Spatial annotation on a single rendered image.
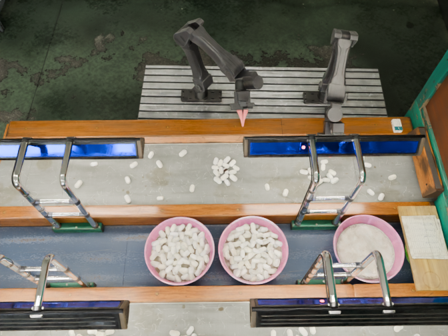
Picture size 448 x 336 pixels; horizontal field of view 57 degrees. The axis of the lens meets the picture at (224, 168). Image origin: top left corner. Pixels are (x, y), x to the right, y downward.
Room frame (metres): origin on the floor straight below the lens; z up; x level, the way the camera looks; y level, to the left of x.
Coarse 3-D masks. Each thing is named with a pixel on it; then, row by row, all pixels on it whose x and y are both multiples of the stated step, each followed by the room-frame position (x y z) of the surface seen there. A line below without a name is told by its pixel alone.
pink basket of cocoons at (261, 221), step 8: (248, 216) 0.62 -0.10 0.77; (256, 216) 0.62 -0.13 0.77; (232, 224) 0.59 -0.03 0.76; (240, 224) 0.60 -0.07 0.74; (248, 224) 0.60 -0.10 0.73; (264, 224) 0.60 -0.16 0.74; (272, 224) 0.59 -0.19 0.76; (224, 232) 0.55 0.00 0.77; (272, 232) 0.57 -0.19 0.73; (280, 232) 0.55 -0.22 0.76; (224, 240) 0.53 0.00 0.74; (280, 240) 0.53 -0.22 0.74; (224, 264) 0.43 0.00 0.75; (280, 264) 0.44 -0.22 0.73; (280, 272) 0.40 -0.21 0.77; (240, 280) 0.37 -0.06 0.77; (264, 280) 0.37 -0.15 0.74
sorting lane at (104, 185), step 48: (192, 144) 0.97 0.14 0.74; (240, 144) 0.97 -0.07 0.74; (0, 192) 0.74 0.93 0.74; (48, 192) 0.74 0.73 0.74; (96, 192) 0.74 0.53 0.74; (144, 192) 0.74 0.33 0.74; (192, 192) 0.74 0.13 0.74; (240, 192) 0.74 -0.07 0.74; (288, 192) 0.74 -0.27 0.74; (336, 192) 0.74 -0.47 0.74; (384, 192) 0.74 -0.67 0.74
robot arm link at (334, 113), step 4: (324, 100) 1.04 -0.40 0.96; (344, 100) 1.03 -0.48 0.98; (332, 104) 0.97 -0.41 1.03; (336, 104) 0.97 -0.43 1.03; (340, 104) 0.97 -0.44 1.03; (344, 104) 1.02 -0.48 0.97; (328, 108) 0.99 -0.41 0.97; (332, 108) 0.96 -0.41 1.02; (336, 108) 0.96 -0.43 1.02; (340, 108) 0.96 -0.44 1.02; (328, 112) 0.95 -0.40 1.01; (332, 112) 0.95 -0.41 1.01; (336, 112) 0.95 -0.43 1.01; (340, 112) 0.95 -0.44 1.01; (328, 116) 0.94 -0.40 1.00; (332, 116) 0.94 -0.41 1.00; (336, 116) 0.93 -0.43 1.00; (340, 116) 0.93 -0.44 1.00; (332, 120) 0.92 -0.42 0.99; (336, 120) 0.92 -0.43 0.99
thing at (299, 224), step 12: (312, 144) 0.73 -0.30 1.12; (360, 144) 0.74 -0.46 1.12; (312, 156) 0.69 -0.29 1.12; (360, 156) 0.69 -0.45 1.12; (312, 168) 0.65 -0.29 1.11; (360, 168) 0.64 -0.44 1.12; (360, 180) 0.61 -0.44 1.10; (312, 192) 0.60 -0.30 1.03; (348, 204) 0.60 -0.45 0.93; (300, 216) 0.60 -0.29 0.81; (336, 216) 0.61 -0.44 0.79; (300, 228) 0.60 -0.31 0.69; (312, 228) 0.60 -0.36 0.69; (324, 228) 0.60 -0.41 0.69; (336, 228) 0.60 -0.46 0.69
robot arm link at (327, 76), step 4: (344, 32) 1.29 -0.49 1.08; (348, 32) 1.29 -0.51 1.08; (344, 36) 1.28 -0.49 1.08; (348, 36) 1.28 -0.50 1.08; (332, 48) 1.28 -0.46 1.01; (332, 52) 1.27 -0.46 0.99; (332, 56) 1.27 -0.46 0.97; (332, 60) 1.26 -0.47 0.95; (332, 64) 1.26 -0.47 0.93; (328, 68) 1.27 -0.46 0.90; (332, 68) 1.25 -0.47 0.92; (328, 72) 1.25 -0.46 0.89; (324, 76) 1.27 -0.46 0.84; (328, 76) 1.25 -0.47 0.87; (324, 80) 1.25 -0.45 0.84; (328, 80) 1.24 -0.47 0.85; (324, 84) 1.24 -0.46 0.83; (324, 88) 1.23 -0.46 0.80; (324, 92) 1.24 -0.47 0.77
